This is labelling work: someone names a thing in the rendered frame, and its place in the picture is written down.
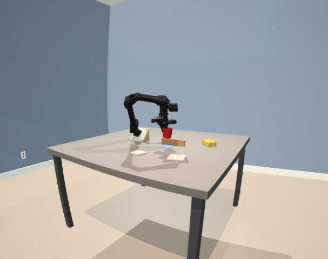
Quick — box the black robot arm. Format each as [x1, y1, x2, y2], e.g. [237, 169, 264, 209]
[124, 93, 178, 137]

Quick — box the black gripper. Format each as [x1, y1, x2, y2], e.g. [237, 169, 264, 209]
[151, 112, 177, 132]

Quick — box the red cup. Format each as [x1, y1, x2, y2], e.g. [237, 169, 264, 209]
[163, 127, 173, 139]

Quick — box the light brown wooden plank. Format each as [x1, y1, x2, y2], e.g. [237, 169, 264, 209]
[162, 138, 185, 146]

